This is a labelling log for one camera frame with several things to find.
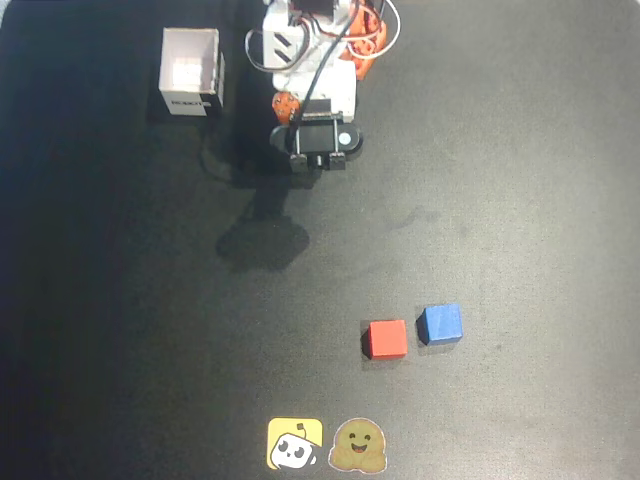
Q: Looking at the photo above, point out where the blue cube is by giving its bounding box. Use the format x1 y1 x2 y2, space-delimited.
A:
416 303 464 347

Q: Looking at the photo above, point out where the hugging face sticker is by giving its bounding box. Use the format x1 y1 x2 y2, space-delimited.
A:
327 417 389 474

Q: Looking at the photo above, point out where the black webcam on gripper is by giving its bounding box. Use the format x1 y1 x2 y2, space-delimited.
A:
269 99 366 174

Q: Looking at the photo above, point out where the red cube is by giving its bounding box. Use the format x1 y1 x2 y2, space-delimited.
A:
367 319 409 361

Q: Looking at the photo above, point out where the yellow robot sticker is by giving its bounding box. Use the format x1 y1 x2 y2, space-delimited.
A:
266 417 325 471

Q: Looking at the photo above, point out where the black table mat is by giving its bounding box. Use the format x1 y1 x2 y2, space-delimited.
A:
0 0 640 480

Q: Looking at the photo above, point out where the white cardboard box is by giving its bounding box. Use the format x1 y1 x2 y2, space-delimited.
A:
157 27 226 120

